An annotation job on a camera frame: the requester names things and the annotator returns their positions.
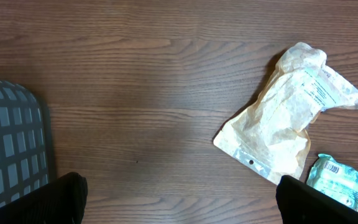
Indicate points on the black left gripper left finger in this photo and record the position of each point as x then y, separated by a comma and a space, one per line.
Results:
61, 201

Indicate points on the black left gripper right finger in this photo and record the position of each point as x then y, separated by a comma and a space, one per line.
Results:
299, 203

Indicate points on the green wet wipes pack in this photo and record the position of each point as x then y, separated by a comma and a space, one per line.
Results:
335, 180

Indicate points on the beige paper pouch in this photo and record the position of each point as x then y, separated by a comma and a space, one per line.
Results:
270, 136

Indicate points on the grey plastic mesh basket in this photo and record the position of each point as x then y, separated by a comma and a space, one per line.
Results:
26, 162

